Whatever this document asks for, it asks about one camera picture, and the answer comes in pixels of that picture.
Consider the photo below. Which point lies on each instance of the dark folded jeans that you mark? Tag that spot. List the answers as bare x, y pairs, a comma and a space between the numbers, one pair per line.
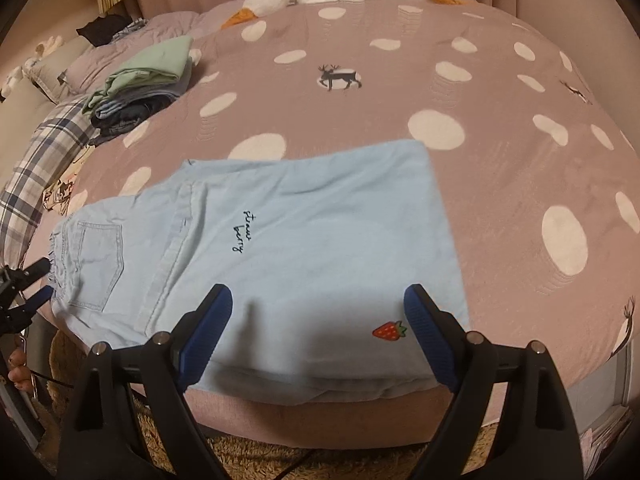
125, 120

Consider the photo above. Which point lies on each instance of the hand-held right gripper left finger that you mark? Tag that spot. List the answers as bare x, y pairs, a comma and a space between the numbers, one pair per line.
205, 330

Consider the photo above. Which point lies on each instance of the cream plush toy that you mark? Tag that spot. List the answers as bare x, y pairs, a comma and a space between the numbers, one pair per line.
47, 45

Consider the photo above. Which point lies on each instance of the beige pillow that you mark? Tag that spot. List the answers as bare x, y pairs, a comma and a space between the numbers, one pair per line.
55, 60

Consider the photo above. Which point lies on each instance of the green folded garment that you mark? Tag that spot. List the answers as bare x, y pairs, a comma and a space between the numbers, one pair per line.
150, 65

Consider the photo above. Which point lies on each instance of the grey cabinet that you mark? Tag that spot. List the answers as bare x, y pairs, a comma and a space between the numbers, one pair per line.
607, 430

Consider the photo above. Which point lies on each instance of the pink polka dot bedspread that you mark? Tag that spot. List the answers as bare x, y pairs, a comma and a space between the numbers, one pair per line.
500, 160

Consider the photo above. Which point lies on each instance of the lilac quilt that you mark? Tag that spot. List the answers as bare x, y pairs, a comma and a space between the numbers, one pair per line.
150, 35

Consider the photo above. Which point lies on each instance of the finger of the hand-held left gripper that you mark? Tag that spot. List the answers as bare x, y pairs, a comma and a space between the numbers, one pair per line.
35, 267
37, 300

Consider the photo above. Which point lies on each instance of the pink bed frame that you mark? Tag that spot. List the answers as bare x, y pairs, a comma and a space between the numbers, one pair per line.
325, 420

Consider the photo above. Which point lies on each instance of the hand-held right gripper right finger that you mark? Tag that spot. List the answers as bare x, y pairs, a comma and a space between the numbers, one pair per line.
425, 330

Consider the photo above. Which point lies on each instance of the light blue strawberry pants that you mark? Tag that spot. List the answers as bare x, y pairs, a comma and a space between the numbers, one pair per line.
300, 240

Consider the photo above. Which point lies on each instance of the black garment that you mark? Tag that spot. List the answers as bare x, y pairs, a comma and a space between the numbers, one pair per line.
102, 30

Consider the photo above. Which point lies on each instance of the plaid shirt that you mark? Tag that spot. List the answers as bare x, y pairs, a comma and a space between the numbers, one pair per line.
132, 29

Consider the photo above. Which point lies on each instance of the blue striped folded garment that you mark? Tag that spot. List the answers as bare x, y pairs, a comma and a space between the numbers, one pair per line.
145, 96

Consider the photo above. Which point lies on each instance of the plaid pillow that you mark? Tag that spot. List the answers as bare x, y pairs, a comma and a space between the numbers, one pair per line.
35, 160

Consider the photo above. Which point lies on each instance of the cartoon printed cloth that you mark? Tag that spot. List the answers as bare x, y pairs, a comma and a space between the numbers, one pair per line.
60, 190

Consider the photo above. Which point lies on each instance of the person's bare foot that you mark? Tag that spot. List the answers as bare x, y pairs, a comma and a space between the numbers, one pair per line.
17, 360

